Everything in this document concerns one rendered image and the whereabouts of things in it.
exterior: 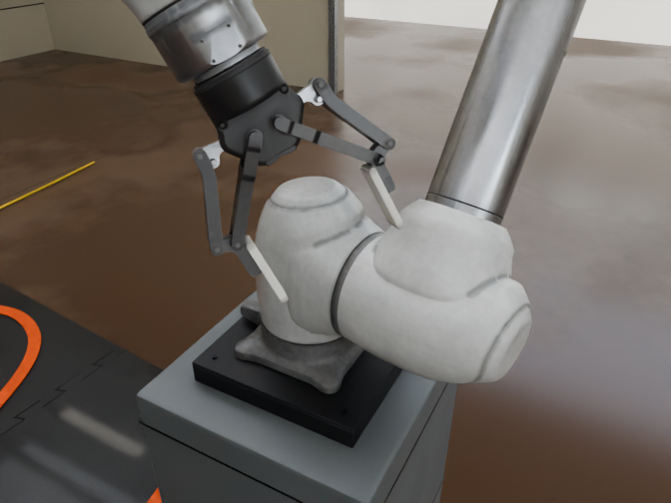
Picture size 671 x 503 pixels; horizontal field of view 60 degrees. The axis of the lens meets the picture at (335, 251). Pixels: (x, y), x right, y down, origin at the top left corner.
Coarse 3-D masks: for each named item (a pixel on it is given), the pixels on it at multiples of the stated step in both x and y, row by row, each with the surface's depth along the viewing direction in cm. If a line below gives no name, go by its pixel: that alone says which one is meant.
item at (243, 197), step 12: (252, 132) 50; (252, 144) 51; (252, 156) 51; (240, 168) 53; (252, 168) 51; (240, 180) 52; (252, 180) 52; (240, 192) 52; (252, 192) 52; (240, 204) 52; (240, 216) 53; (240, 228) 53; (240, 240) 53
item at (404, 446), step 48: (192, 384) 90; (432, 384) 90; (192, 432) 84; (240, 432) 82; (288, 432) 82; (384, 432) 82; (432, 432) 98; (192, 480) 92; (240, 480) 84; (288, 480) 78; (336, 480) 75; (384, 480) 76; (432, 480) 110
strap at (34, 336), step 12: (0, 312) 234; (12, 312) 234; (24, 312) 234; (24, 324) 227; (36, 324) 227; (36, 336) 221; (36, 348) 215; (24, 360) 209; (24, 372) 204; (12, 384) 199; (0, 396) 194; (156, 492) 162
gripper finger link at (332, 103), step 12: (324, 84) 51; (324, 96) 52; (336, 108) 52; (348, 108) 53; (348, 120) 53; (360, 120) 53; (360, 132) 55; (372, 132) 54; (384, 132) 54; (384, 144) 55
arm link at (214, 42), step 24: (192, 0) 44; (216, 0) 44; (240, 0) 46; (168, 24) 45; (192, 24) 44; (216, 24) 45; (240, 24) 46; (168, 48) 46; (192, 48) 45; (216, 48) 45; (240, 48) 46; (192, 72) 46; (216, 72) 47
